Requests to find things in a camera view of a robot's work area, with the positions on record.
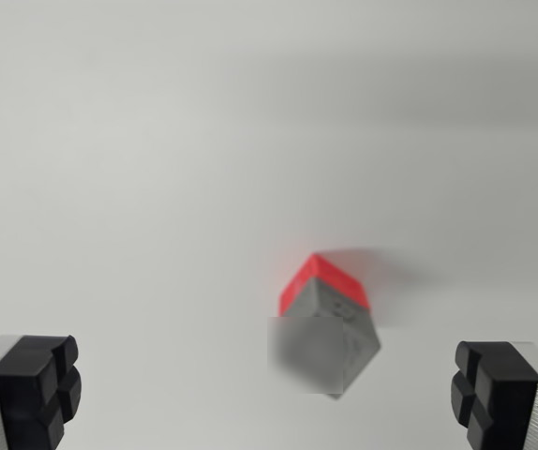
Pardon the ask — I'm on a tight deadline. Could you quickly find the gripper right finger with black rubber pad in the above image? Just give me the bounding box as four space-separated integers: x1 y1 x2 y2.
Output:
449 340 538 450

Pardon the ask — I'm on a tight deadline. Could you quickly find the gripper left finger with black rubber pad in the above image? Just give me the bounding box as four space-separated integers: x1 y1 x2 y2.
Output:
0 334 82 450

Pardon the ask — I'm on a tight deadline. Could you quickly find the grey embossed cube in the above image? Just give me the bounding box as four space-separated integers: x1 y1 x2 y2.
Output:
267 276 382 400

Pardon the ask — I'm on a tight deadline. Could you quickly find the red cube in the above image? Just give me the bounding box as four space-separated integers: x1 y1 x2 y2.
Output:
277 252 372 318

